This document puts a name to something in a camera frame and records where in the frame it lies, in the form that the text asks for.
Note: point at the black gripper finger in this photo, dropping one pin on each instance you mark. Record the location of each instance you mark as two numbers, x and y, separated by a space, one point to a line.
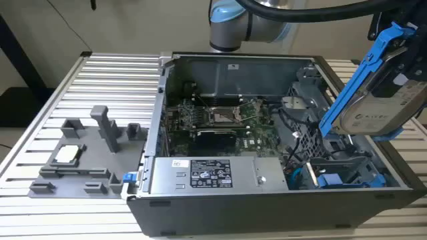
416 72

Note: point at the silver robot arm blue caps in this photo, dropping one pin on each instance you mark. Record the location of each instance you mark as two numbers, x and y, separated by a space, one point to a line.
230 30

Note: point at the metal disk bay cage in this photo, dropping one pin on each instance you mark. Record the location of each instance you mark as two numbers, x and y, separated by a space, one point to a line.
307 140

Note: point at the green motherboard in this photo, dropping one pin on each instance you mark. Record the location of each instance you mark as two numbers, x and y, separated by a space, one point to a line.
263 132

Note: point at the CPU socket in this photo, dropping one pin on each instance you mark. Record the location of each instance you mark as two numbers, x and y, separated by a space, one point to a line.
222 117

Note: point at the black graphics card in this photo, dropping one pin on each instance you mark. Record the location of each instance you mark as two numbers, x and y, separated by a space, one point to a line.
214 142

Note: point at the open dark grey PC case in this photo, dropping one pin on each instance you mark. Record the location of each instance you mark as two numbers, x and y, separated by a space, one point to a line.
234 215

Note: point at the silver power supply unit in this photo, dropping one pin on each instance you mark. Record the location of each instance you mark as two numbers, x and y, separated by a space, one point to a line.
167 175

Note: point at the blue case latch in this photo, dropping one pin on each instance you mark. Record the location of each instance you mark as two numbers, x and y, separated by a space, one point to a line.
130 178

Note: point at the grey parts rack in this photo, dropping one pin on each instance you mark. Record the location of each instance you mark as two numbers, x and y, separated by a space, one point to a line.
83 150

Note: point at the silver CPU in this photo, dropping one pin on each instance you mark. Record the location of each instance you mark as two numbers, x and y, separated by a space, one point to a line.
67 153

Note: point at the silver metal bracket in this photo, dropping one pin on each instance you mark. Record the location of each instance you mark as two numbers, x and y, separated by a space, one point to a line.
296 102

